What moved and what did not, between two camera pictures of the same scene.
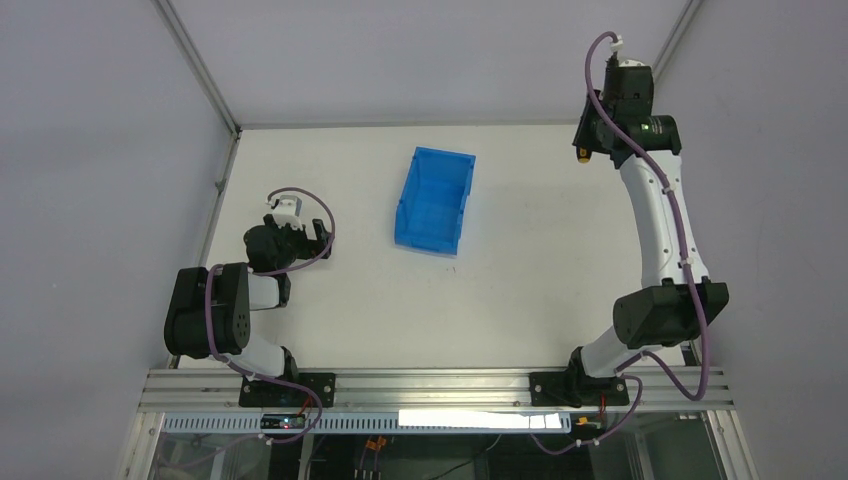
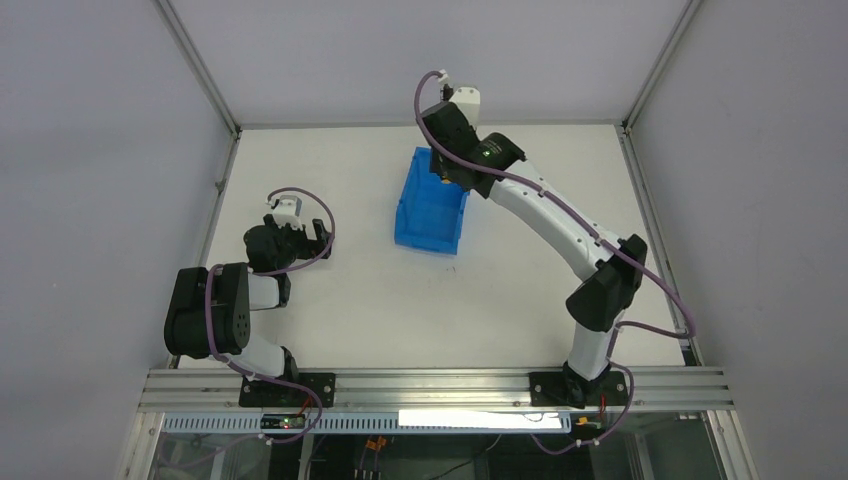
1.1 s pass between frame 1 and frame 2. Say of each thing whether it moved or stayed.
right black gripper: moved
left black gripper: stayed
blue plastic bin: stayed
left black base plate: stayed
